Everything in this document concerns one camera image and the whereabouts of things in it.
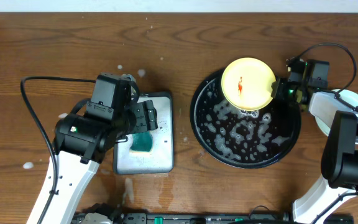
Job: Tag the yellow plate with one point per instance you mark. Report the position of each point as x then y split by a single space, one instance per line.
246 83

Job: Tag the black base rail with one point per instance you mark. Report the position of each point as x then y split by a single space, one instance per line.
103 213

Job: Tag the rectangular soapy metal tray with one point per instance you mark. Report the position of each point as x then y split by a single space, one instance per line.
160 159

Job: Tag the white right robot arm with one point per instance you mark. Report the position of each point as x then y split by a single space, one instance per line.
339 164

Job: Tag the light green plate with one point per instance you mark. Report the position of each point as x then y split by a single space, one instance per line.
348 96

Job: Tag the green yellow sponge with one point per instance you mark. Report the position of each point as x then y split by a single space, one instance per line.
142 142

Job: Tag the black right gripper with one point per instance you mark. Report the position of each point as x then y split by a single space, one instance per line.
281 90

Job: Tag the round black tray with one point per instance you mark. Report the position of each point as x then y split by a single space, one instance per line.
240 138

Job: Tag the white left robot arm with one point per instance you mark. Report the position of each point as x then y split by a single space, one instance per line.
78 149

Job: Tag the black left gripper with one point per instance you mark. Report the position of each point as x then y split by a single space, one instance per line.
148 115

